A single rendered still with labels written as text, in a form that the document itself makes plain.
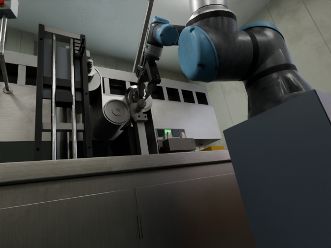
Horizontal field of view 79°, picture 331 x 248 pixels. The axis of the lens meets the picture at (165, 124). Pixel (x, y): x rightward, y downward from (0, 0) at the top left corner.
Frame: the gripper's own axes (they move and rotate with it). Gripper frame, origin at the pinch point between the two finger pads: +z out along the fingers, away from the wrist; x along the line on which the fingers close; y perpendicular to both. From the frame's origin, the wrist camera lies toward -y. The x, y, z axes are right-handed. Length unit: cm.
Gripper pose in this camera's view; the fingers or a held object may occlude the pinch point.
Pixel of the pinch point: (143, 98)
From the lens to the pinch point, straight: 97.9
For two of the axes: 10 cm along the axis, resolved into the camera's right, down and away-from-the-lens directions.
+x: -8.4, -0.3, -5.4
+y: -4.6, -4.7, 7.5
